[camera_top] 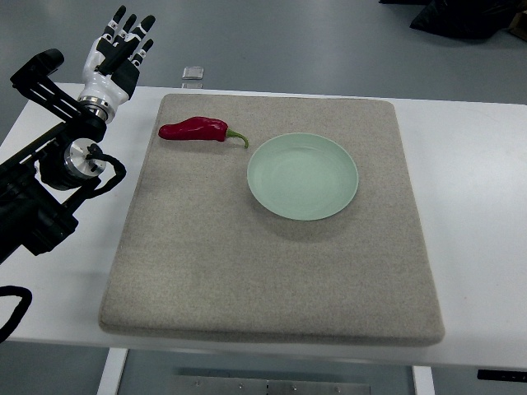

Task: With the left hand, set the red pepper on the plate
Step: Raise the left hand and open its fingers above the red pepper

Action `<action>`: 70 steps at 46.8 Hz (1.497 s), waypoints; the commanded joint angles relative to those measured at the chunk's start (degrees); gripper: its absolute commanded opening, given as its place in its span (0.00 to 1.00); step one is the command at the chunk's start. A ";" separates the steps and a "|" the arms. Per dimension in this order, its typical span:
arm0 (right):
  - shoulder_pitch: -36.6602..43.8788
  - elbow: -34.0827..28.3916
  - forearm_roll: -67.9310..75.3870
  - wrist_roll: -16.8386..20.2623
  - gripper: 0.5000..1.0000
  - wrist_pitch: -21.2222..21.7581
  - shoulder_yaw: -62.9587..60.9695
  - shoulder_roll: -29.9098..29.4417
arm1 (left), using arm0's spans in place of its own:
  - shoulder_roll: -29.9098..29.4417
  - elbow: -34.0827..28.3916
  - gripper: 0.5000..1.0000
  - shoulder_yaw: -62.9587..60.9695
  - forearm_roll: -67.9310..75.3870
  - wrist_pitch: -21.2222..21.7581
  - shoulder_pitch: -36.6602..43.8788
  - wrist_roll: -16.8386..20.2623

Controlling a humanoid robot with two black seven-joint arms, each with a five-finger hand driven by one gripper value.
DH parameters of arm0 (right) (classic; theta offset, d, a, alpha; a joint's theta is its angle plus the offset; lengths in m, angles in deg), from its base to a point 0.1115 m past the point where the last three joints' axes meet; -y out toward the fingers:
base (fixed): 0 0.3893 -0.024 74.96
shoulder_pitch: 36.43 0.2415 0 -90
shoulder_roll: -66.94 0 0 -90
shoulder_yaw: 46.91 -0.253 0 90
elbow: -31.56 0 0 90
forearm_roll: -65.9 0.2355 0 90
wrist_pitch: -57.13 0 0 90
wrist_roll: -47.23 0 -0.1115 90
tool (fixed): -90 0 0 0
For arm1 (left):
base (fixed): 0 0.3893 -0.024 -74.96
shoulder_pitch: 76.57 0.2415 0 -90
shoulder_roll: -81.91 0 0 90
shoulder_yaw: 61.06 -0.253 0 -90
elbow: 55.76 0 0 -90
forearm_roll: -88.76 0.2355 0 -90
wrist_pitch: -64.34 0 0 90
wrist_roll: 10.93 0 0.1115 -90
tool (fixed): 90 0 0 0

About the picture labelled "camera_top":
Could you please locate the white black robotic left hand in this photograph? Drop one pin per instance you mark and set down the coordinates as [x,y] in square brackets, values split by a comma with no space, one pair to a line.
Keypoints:
[112,68]

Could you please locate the red pepper with green stem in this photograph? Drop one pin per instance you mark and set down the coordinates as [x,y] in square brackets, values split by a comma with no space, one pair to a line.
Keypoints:
[200,129]

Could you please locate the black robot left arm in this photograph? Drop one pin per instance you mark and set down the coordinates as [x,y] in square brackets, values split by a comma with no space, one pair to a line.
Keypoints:
[40,187]

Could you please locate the clear plastic floor plate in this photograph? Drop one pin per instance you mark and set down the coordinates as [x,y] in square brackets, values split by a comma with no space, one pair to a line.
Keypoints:
[193,73]

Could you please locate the light green round plate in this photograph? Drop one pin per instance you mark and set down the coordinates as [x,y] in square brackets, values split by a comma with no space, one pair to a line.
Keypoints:
[302,176]

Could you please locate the beige felt mat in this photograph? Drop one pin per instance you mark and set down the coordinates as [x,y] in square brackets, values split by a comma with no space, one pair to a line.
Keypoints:
[201,259]

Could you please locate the white table left leg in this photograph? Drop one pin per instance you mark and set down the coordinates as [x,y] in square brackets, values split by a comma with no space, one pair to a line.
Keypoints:
[112,372]

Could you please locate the white table leg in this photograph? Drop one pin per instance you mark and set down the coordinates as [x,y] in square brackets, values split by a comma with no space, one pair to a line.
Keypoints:
[112,372]
[423,380]

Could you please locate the black bag on floor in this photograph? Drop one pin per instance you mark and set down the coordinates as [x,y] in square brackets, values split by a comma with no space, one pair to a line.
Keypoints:
[466,20]

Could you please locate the brown cardboard box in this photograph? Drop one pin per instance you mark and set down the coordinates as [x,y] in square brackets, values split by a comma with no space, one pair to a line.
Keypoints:
[518,26]

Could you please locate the white table right leg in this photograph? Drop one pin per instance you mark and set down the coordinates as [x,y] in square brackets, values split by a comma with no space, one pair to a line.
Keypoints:
[423,380]

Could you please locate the black table control panel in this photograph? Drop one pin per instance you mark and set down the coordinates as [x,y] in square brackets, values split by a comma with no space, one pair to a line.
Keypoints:
[502,375]

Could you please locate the grey metal base plate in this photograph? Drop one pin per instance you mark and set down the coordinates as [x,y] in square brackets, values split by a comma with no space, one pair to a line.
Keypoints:
[184,384]

